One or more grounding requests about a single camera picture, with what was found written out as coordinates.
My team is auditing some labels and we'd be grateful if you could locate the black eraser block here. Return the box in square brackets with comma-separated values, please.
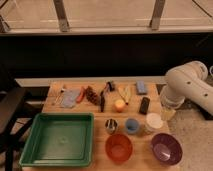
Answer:
[139, 97, 150, 114]

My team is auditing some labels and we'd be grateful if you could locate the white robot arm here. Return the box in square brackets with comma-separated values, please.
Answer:
[160, 61, 213, 116]

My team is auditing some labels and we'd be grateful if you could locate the brown pine cone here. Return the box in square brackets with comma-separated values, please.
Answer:
[85, 86, 100, 105]

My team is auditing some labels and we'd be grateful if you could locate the yellow banana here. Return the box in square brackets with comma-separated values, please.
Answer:
[118, 86, 131, 104]

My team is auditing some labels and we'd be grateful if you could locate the orange fruit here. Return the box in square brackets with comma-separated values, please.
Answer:
[114, 99, 125, 112]

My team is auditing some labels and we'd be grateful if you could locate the orange carrot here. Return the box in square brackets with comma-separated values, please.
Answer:
[76, 87, 85, 103]

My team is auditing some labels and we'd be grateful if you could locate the blue sponge block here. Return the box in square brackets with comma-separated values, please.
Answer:
[136, 81, 147, 95]

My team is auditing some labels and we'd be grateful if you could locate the grey folded cloth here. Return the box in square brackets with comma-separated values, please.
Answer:
[60, 89, 80, 108]

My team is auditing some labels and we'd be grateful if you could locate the small metal cup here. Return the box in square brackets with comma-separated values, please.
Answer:
[105, 119, 118, 134]

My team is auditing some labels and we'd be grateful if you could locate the small metal spoon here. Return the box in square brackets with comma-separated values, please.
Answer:
[52, 88, 66, 105]

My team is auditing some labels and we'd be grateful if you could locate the blue plastic cup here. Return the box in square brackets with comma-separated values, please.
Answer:
[125, 118, 140, 135]

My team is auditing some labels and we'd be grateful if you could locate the orange plastic bowl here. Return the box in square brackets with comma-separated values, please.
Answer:
[105, 134, 133, 163]

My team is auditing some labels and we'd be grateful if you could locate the green plastic tray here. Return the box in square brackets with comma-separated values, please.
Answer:
[19, 113, 94, 167]

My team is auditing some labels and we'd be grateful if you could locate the purple plastic bowl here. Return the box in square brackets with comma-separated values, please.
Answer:
[151, 133, 183, 165]

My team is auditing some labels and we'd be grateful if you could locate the black chair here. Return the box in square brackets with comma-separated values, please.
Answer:
[0, 64, 44, 171]

